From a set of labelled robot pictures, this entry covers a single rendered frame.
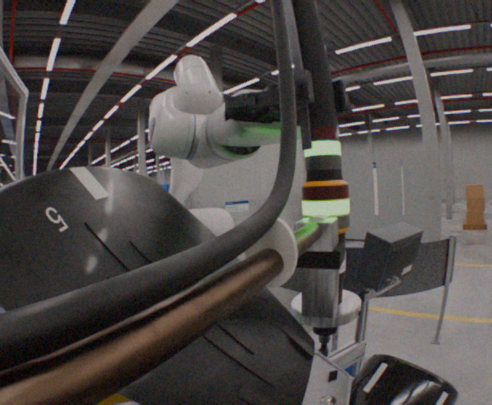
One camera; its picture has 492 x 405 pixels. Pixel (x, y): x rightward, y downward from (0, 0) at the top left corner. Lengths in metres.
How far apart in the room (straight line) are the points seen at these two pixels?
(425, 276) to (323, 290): 2.07
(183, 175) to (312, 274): 0.61
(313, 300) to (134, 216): 0.16
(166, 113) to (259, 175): 1.91
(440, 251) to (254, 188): 1.63
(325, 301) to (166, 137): 0.31
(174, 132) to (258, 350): 0.32
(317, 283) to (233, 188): 1.97
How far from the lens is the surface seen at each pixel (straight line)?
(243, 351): 0.18
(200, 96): 0.55
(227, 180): 2.16
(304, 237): 0.16
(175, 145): 0.42
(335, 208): 0.24
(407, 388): 0.25
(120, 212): 0.19
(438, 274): 2.38
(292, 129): 0.16
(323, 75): 0.26
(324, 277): 0.23
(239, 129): 0.28
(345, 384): 0.27
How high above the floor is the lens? 1.42
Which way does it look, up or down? 3 degrees down
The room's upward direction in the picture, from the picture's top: 4 degrees counter-clockwise
